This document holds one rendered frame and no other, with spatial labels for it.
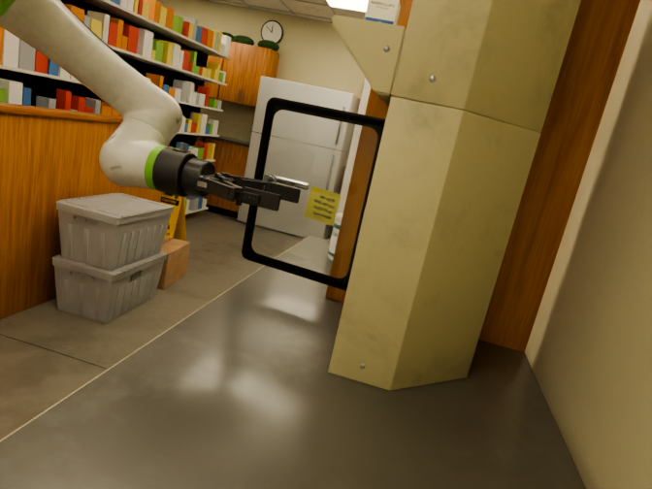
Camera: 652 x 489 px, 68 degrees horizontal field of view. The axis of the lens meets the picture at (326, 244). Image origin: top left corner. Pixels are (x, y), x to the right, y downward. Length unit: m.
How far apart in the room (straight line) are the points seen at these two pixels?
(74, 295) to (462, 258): 2.62
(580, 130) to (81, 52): 1.02
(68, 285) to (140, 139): 2.18
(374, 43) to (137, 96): 0.53
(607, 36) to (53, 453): 1.17
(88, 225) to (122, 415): 2.34
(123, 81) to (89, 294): 2.13
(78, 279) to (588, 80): 2.70
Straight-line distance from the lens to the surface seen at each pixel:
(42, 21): 1.09
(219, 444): 0.66
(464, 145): 0.78
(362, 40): 0.79
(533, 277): 1.19
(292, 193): 1.01
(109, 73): 1.10
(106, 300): 3.04
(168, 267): 3.64
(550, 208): 1.16
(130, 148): 1.04
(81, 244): 3.05
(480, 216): 0.84
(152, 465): 0.63
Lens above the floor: 1.34
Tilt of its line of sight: 13 degrees down
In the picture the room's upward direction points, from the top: 12 degrees clockwise
